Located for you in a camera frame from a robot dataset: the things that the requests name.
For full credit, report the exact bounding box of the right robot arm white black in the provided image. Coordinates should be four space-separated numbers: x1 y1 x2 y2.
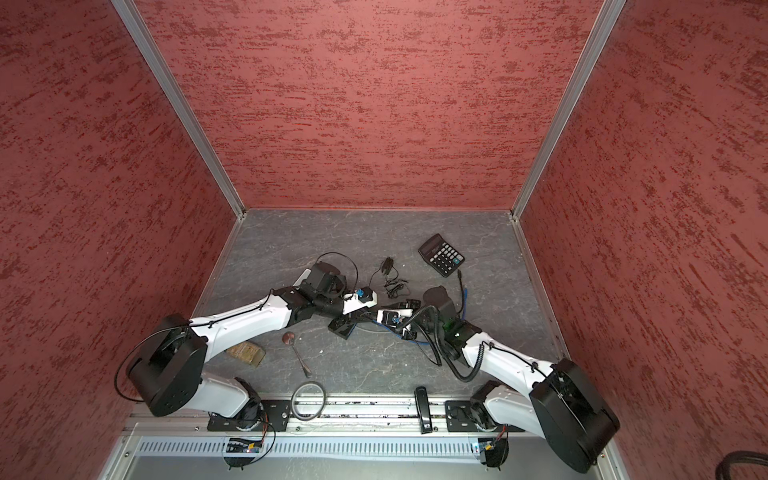
395 287 620 473

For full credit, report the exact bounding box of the black calculator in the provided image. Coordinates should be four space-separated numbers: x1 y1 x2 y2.
418 234 465 277

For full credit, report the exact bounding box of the black rectangular box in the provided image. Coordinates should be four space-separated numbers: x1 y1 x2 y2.
328 313 358 340

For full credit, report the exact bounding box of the metal spoon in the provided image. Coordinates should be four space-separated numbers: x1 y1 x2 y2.
282 331 312 378

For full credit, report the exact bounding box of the black cable ring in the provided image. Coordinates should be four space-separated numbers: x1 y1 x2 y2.
290 381 327 422

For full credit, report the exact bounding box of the black hose bottom right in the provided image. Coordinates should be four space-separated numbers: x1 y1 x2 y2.
715 451 768 480

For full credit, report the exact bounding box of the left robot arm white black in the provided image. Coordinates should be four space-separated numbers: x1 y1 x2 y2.
119 262 349 427

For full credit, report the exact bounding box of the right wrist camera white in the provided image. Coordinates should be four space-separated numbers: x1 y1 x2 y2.
376 308 414 328

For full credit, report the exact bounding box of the black clip handle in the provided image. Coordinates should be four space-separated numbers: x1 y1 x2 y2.
414 386 434 434

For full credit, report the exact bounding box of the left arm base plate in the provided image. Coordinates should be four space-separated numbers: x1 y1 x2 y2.
207 400 290 434

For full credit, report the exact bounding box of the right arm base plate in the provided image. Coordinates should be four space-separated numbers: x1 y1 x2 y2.
444 400 499 433

